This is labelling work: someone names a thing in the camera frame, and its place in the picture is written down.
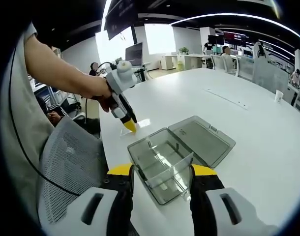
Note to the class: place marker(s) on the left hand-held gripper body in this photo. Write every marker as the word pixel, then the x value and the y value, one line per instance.
pixel 120 79

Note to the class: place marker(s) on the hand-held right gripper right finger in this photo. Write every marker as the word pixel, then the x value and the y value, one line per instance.
pixel 201 211

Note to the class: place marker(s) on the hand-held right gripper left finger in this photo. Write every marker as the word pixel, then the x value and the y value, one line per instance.
pixel 120 204

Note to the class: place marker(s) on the clear plastic divider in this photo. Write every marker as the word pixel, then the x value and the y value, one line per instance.
pixel 169 169
pixel 130 129

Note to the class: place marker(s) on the grey transparent guide fixture box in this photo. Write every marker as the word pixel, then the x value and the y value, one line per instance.
pixel 196 142

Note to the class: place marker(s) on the person's left hand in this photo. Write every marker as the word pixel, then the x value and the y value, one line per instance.
pixel 103 93

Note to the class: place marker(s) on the black desk monitor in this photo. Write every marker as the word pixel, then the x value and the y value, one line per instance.
pixel 134 55

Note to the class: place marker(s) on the yellow-green waste bin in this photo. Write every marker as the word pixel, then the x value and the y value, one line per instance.
pixel 180 66

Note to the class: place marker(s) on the black hanging screen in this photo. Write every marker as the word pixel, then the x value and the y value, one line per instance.
pixel 120 17

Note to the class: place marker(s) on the grey mesh office chair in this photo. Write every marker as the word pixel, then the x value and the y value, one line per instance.
pixel 71 159

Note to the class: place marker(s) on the green potted plant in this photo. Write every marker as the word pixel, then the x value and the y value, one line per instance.
pixel 184 50

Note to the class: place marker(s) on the metal shelf rack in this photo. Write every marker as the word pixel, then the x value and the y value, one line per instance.
pixel 49 96

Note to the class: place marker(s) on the white paper cup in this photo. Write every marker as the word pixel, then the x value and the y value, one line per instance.
pixel 278 96

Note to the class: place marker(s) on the white robot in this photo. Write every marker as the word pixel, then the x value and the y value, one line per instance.
pixel 259 49

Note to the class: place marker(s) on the frosted partition panel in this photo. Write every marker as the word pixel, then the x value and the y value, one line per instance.
pixel 270 76

